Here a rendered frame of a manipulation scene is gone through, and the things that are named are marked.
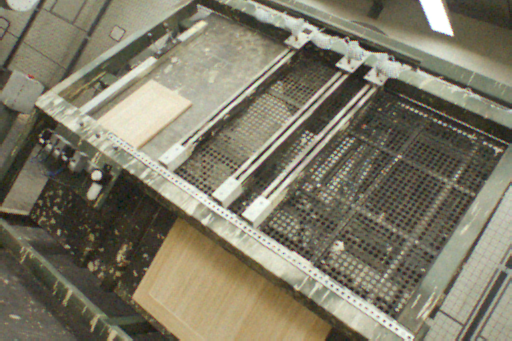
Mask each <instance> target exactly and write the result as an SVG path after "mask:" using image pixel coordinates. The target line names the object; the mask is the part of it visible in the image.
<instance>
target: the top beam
mask: <svg viewBox="0 0 512 341"><path fill-rule="evenodd" d="M197 4H198V5H201V6H202V7H206V8H208V9H210V10H211V11H213V12H217V13H219V14H221V15H223V16H225V17H228V18H231V19H232V20H234V21H236V22H240V23H242V24H243V25H246V26H248V27H251V28H253V29H255V30H257V31H258V32H263V33H264V34H266V35H268V36H270V37H274V38H275V39H278V40H280V41H281V42H285V41H286V40H287V39H288V38H289V37H290V36H292V32H290V31H288V30H287V29H286V28H285V26H284V25H285V19H286V20H288V18H286V17H285V18H284V17H282V16H279V17H275V16H277V15H279V14H276V13H274V12H271V13H272V15H273V17H274V21H273V22H271V23H270V24H269V23H264V22H259V21H258V20H257V19H256V17H254V12H256V11H257V9H256V6H255V5H254V4H252V3H250V2H248V1H244V0H197ZM328 48H329V47H328ZM346 49H347V47H346V45H345V44H344V43H343V41H338V42H336V43H332V48H329V49H325V48H324V47H323V48H319V47H317V46H316V45H315V44H314V43H312V42H311V39H310V40H309V41H307V42H306V43H305V44H304V52H306V53H310V54H311V55H313V56H315V57H317V58H321V59H322V60H325V61H327V62H328V63H330V64H334V65H336V64H338V62H339V61H340V60H341V59H343V58H344V57H345V51H346ZM377 61H379V60H378V59H377V56H376V55H374V54H371V55H369V57H368V58H367V59H365V60H364V62H363V63H362V64H360V65H359V67H358V68H357V69H356V75H359V76H360V77H363V78H364V77H365V76H366V75H367V74H368V73H369V71H370V70H372V69H373V68H374V65H375V64H376V63H377ZM398 69H399V71H402V70H404V69H407V68H404V67H403V66H400V65H399V67H398ZM384 88H387V89H389V90H390V91H394V92H396V93H398V94H400V95H402V96H404V97H407V98H409V99H411V100H413V101H414V102H419V103H420V104H422V105H424V106H426V107H429V108H431V109H434V110H435V111H437V112H439V113H443V114H444V115H446V116H448V117H450V118H453V119H456V120H458V121H459V122H461V123H465V124H467V125H468V126H471V127H472V128H476V129H478V130H480V131H481V132H483V133H485V134H489V135H490V136H492V137H494V138H496V139H499V140H502V141H503V142H505V143H507V144H510V143H511V141H512V114H511V113H509V112H507V111H505V110H503V109H499V108H498V107H495V106H494V105H491V104H489V103H485V102H484V101H481V100H480V99H478V98H474V97H472V96H470V95H468V94H466V93H462V92H460V91H458V90H456V89H454V88H452V87H448V86H446V85H444V84H443V83H440V82H436V81H434V80H433V79H430V78H428V77H427V76H423V75H420V74H419V73H417V72H414V71H410V70H407V71H402V72H400V73H399V76H398V77H396V78H391V77H389V78H388V79H387V80H386V81H384Z"/></svg>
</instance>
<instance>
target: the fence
mask: <svg viewBox="0 0 512 341"><path fill-rule="evenodd" d="M200 22H203V21H200ZM200 22H199V23H197V24H196V25H195V26H194V27H195V28H196V29H197V30H195V32H192V33H190V32H189V31H190V30H191V29H192V28H194V27H191V28H190V29H189V30H188V31H187V32H185V33H184V34H182V35H181V36H179V39H180V40H182V42H181V43H179V44H178V45H177V46H175V47H174V48H172V49H171V50H170V51H168V53H166V54H164V55H163V56H162V57H161V58H159V59H155V58H153V57H151V58H149V59H148V60H146V61H145V62H143V63H142V64H140V65H139V66H137V68H136V69H134V70H132V71H131V72H130V73H128V74H127V75H125V76H124V77H122V79H121V80H119V81H117V82H116V83H115V84H113V85H112V86H110V87H109V88H107V89H106V91H103V92H101V94H100V95H98V96H97V97H95V98H94V99H92V100H91V102H88V103H87V104H86V105H85V106H83V107H81V108H80V109H79V110H80V111H82V112H84V113H85V114H86V115H87V116H89V117H90V116H91V115H92V114H93V113H95V112H96V111H98V110H99V109H100V108H101V107H104V106H105V105H106V104H107V103H108V102H111V100H112V99H114V98H115V97H116V96H118V95H120V94H121V92H123V91H125V90H127V88H128V87H130V86H132V85H133V84H134V83H135V82H137V80H140V79H141V78H142V77H143V76H144V75H147V73H149V72H150V71H151V70H153V69H154V68H156V67H157V66H158V65H159V64H162V63H163V61H165V60H166V59H168V58H169V57H170V56H172V55H173V54H174V53H176V52H178V51H179V49H181V48H183V47H184V46H185V45H186V44H188V43H189V42H191V41H192V40H194V39H195V38H197V37H198V36H199V35H200V34H201V33H202V32H205V30H207V29H208V23H206V22H204V23H205V24H204V25H203V26H201V27H197V25H198V24H200Z"/></svg>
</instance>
